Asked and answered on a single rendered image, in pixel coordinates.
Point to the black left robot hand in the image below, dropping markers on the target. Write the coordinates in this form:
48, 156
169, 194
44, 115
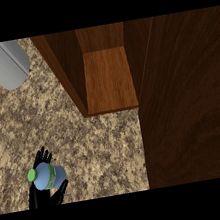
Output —
40, 197

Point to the blue water bottle green cap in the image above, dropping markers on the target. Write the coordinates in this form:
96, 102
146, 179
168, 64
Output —
49, 175

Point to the brown wooden cabinet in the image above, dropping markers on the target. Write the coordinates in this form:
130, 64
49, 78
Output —
107, 78

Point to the dark brown wooden cabinet door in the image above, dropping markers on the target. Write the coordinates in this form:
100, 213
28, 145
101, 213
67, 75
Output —
188, 102

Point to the grey rounded appliance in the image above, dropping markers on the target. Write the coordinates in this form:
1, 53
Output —
1, 62

